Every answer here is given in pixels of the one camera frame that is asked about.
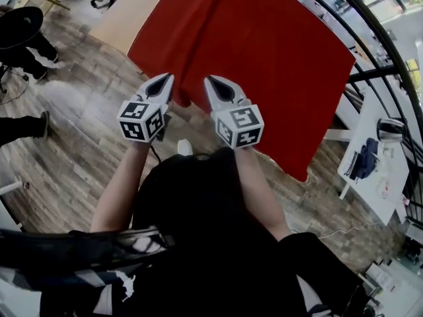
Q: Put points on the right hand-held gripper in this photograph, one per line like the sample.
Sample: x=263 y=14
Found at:
x=244 y=137

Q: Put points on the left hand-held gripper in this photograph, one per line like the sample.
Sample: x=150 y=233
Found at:
x=132 y=127

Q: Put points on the red tablecloth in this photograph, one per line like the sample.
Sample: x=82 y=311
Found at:
x=264 y=61

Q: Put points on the person's left forearm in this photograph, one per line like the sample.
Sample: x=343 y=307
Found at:
x=119 y=183

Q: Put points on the person's right forearm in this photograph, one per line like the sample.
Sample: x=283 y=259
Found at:
x=257 y=190

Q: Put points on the person's white shoe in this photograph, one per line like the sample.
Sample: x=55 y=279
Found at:
x=185 y=147

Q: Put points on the white table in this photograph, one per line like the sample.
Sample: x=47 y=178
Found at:
x=363 y=124

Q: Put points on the black smartphone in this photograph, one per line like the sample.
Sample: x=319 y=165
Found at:
x=355 y=167

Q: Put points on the navy blue cloth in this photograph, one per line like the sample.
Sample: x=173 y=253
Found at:
x=368 y=157

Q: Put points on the black and silver helmet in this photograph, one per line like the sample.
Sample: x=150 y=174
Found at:
x=391 y=130

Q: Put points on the clear glass cup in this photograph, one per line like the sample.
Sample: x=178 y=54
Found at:
x=387 y=150

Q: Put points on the black tablet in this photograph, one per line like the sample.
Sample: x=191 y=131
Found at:
x=82 y=246

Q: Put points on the person's black shirt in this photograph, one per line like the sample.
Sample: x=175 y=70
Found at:
x=314 y=259

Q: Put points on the clear plastic bag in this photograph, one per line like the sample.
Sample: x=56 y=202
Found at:
x=390 y=187

